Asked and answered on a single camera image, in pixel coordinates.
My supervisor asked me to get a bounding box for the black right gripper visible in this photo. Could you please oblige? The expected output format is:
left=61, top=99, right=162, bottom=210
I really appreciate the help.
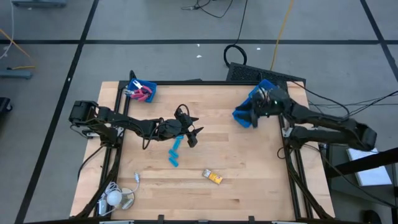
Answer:
left=238, top=88, right=292, bottom=129

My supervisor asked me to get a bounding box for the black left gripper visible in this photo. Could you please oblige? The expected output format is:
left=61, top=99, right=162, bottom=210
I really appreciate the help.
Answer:
left=164, top=112, right=205, bottom=149

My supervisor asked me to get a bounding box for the yellow snack packet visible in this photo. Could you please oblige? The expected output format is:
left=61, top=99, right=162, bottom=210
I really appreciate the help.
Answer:
left=201, top=169, right=224, bottom=185

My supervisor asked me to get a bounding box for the blue plastic bin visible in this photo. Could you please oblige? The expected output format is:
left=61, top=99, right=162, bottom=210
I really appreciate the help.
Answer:
left=124, top=78, right=158, bottom=103
left=232, top=78, right=279, bottom=129

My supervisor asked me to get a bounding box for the white globe lamp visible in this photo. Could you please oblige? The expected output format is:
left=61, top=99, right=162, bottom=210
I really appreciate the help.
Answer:
left=105, top=187, right=136, bottom=211

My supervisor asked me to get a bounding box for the black metal beam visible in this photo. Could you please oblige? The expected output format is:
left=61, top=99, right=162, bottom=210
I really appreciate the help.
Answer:
left=326, top=147, right=398, bottom=178

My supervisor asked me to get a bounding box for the white notebook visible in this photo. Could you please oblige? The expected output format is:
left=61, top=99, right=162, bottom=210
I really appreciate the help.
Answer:
left=346, top=147, right=393, bottom=187

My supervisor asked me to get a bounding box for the person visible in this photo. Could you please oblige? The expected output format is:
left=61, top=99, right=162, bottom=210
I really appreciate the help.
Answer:
left=362, top=210, right=383, bottom=224

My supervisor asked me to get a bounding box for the grey metal floor foot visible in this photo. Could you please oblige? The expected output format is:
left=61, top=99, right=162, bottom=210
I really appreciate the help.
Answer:
left=11, top=0, right=68, bottom=9
left=0, top=70, right=34, bottom=80

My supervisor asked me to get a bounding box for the black floor object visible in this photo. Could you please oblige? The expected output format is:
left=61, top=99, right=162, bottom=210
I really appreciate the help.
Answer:
left=0, top=96, right=13, bottom=114

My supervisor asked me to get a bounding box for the black aluminium table frame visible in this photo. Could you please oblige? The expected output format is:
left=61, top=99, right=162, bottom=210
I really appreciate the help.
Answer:
left=74, top=70, right=335, bottom=224

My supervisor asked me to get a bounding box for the black coiled floor cable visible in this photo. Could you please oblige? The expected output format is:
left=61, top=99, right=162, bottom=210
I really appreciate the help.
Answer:
left=223, top=0, right=249, bottom=68

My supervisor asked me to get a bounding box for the white round device with cable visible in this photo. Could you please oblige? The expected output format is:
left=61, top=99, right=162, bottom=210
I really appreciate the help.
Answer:
left=99, top=172, right=141, bottom=217

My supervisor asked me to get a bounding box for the yellow floor cable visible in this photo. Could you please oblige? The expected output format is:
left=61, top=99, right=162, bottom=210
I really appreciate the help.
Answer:
left=0, top=28, right=37, bottom=71
left=269, top=0, right=295, bottom=71

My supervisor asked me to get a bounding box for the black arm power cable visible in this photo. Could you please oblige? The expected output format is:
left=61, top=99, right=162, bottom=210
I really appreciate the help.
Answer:
left=76, top=144, right=105, bottom=181

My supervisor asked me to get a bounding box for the black cable bundle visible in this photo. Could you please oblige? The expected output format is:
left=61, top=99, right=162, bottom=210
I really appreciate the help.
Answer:
left=289, top=80, right=398, bottom=121

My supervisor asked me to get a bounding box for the white floor cable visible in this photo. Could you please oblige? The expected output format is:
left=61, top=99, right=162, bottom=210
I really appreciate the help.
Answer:
left=0, top=0, right=16, bottom=60

